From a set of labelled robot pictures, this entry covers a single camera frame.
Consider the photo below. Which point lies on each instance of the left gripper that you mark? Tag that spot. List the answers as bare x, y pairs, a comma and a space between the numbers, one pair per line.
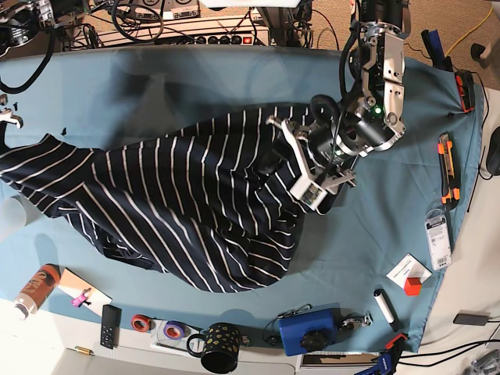
323, 166

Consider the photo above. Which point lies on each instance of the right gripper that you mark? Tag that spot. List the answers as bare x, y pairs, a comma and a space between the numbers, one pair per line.
7, 115

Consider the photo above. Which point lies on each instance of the navy white striped t-shirt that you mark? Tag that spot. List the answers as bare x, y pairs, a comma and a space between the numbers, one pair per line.
192, 203

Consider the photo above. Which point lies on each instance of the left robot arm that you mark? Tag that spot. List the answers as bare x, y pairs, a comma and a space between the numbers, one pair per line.
369, 115

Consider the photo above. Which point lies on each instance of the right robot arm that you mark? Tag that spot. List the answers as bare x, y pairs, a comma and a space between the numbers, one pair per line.
21, 23

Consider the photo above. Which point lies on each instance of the translucent white plastic cup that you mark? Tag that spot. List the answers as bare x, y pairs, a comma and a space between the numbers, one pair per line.
13, 217

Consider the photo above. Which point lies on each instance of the light blue table cloth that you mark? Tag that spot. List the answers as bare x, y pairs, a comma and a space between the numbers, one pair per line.
110, 98

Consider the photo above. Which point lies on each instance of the blue box black knob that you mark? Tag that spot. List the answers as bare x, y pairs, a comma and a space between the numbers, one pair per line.
307, 332

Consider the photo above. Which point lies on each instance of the white card packet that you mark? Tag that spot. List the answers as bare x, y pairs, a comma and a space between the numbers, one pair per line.
409, 266

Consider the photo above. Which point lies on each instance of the white black marker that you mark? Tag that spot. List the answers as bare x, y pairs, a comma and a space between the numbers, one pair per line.
386, 309

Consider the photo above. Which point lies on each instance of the clear plastic blister pack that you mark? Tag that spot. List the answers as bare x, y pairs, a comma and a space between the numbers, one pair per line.
438, 239

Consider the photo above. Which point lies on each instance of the metal carabiner keyring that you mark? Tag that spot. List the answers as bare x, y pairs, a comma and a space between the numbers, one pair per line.
355, 321

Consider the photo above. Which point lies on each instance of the orange brown bottle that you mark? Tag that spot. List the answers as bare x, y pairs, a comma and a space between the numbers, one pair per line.
33, 295

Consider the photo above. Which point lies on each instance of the tan cardboard sheet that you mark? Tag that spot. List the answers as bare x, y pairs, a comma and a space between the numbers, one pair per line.
83, 294

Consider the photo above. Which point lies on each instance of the orange black utility knife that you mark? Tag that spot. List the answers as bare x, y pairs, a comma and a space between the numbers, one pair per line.
450, 182

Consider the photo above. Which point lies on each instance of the red small cube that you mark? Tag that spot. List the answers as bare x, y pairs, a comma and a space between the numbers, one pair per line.
412, 286

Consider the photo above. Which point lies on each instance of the purple tape roll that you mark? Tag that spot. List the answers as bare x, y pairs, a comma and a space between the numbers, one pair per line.
174, 330

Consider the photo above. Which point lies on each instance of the black mug gold dots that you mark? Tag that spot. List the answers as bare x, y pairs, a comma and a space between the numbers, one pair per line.
217, 347

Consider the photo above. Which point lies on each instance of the blue black bar clamp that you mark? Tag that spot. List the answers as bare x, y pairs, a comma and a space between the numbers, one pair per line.
433, 45

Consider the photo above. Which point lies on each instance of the red tape roll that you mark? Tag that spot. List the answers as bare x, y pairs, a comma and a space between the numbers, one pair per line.
141, 323

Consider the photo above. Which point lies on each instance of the orange black clamp tool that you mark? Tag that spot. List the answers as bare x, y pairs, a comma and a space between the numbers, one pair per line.
465, 85

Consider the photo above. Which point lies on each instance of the black remote control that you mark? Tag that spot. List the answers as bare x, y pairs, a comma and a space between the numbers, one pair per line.
110, 324

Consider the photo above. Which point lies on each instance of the black computer mouse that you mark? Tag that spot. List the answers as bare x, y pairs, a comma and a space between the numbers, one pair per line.
493, 155

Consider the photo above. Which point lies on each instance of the blue orange bottom clamp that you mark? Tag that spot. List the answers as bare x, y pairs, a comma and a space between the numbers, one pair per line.
387, 361

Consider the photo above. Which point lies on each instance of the black power adapter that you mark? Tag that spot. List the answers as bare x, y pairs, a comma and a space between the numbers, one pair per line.
471, 319

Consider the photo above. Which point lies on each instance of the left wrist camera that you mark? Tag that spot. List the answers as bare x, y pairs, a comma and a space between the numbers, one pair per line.
315, 196

